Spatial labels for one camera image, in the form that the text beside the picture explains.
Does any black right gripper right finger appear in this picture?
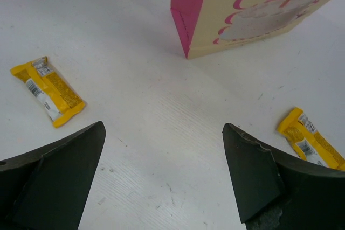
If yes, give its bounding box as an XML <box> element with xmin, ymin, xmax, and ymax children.
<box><xmin>223</xmin><ymin>123</ymin><xmax>344</xmax><ymax>229</ymax></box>

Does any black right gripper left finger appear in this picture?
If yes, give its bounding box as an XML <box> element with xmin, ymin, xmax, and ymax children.
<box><xmin>1</xmin><ymin>121</ymin><xmax>106</xmax><ymax>229</ymax></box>

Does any yellow M&M's pack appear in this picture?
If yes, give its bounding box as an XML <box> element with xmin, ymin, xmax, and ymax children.
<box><xmin>277</xmin><ymin>107</ymin><xmax>344</xmax><ymax>171</ymax></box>

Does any yellow candy pack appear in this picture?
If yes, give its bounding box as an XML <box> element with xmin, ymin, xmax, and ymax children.
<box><xmin>10</xmin><ymin>56</ymin><xmax>86</xmax><ymax>128</ymax></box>

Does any pink cream paper bag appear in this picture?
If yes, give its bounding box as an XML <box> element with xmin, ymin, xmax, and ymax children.
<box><xmin>170</xmin><ymin>0</ymin><xmax>330</xmax><ymax>59</ymax></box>

